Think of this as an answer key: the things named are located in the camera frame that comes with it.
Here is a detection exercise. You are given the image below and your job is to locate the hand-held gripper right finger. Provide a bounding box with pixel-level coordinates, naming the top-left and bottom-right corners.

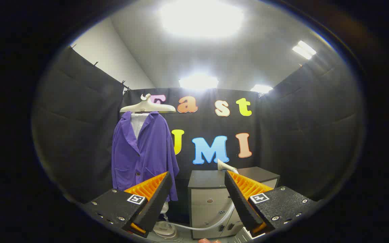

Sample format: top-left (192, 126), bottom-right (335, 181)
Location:
top-left (224, 170), bottom-right (318, 237)

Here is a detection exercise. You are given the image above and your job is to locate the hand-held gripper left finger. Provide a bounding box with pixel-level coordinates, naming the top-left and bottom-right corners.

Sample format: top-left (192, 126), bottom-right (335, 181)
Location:
top-left (82, 171), bottom-right (173, 238)

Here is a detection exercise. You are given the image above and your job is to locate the white garment steamer base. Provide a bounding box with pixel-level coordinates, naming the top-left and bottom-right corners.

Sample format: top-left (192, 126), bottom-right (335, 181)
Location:
top-left (152, 202), bottom-right (179, 240)

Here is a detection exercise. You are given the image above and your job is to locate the white garment steamer head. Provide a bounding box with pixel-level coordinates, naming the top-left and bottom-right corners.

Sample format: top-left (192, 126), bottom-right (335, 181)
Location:
top-left (217, 159), bottom-right (239, 174)

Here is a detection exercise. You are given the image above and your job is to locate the purple jacket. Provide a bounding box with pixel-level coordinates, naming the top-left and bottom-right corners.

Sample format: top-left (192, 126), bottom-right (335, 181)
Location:
top-left (111, 111), bottom-right (180, 202)

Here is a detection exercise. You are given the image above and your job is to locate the white garment board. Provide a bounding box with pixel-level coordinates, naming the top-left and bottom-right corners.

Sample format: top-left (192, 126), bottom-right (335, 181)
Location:
top-left (130, 113), bottom-right (150, 139)

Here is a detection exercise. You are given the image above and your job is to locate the cream clothes hanger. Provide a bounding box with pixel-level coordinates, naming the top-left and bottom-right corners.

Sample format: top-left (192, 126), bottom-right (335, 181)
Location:
top-left (120, 93), bottom-right (176, 113)

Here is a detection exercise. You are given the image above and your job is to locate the grey cabinet with dark top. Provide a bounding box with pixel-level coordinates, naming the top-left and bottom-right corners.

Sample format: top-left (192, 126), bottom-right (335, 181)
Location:
top-left (187, 166), bottom-right (281, 240)

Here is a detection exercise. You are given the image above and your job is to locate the large ceiling light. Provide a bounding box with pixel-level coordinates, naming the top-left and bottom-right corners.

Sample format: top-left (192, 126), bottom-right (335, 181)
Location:
top-left (160, 0), bottom-right (244, 38)

